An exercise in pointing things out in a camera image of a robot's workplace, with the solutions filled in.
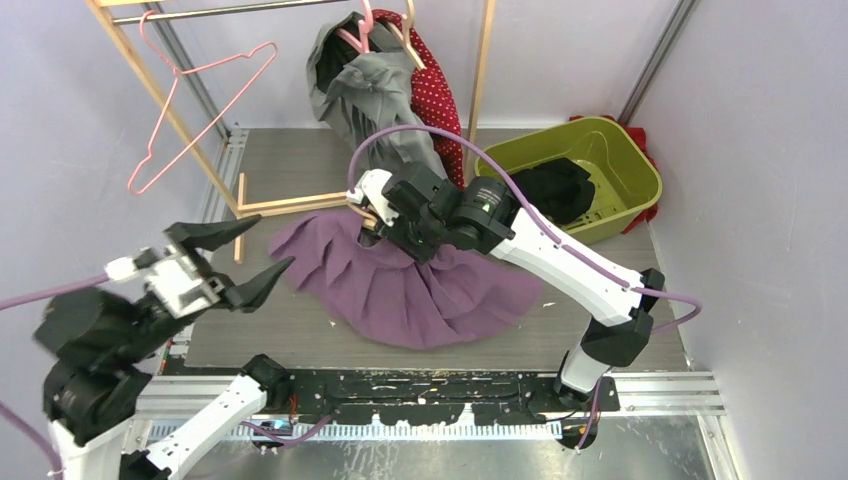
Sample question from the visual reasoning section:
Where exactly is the black skirt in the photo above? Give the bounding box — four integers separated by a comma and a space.
511, 157, 596, 225

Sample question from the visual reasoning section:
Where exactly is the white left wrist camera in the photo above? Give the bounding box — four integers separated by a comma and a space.
104, 245, 221, 318

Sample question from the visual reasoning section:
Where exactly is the metal corner rail left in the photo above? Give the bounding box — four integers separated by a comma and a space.
128, 2, 244, 219

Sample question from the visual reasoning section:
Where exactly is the pink wire hanger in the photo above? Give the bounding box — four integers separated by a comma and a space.
127, 9, 280, 197

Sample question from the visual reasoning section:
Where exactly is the wooden hanger of purple skirt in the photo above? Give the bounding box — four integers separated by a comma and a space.
347, 201, 380, 232

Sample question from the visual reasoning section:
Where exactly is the purple skirt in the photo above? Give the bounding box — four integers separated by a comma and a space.
268, 209, 544, 350

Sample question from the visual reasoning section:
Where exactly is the olive green plastic basket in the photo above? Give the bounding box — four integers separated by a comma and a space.
485, 116, 663, 244

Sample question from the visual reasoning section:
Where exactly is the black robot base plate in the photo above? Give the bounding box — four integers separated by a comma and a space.
243, 365, 593, 426

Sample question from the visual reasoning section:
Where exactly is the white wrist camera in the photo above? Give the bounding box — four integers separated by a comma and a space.
345, 169, 399, 227
104, 245, 221, 318

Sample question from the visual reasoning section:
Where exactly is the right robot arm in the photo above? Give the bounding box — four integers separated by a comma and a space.
351, 163, 664, 411

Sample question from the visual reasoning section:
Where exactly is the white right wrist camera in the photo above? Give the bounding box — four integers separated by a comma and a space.
345, 169, 399, 227

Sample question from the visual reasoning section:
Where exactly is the pink hanger of grey skirt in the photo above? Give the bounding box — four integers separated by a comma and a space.
334, 0, 375, 54

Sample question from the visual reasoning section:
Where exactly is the wooden hanger of red skirt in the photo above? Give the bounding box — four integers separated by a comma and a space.
387, 0, 426, 70

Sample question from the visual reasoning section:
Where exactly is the wooden clothes rack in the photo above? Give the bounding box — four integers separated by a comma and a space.
86, 0, 498, 266

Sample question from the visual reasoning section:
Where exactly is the metal corner rail right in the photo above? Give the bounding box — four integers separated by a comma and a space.
617, 0, 700, 125

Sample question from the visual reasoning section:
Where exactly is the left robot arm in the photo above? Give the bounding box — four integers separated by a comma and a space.
34, 215, 293, 479

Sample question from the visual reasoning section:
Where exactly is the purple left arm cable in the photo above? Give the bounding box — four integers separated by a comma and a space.
0, 274, 111, 480

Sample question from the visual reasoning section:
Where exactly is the grey skirt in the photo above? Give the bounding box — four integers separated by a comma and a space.
306, 24, 447, 180

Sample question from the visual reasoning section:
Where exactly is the metal corner rail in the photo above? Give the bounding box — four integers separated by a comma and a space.
128, 2, 244, 219
617, 0, 700, 125

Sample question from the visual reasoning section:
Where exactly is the red polka dot skirt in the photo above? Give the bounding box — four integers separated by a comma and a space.
409, 29, 465, 190

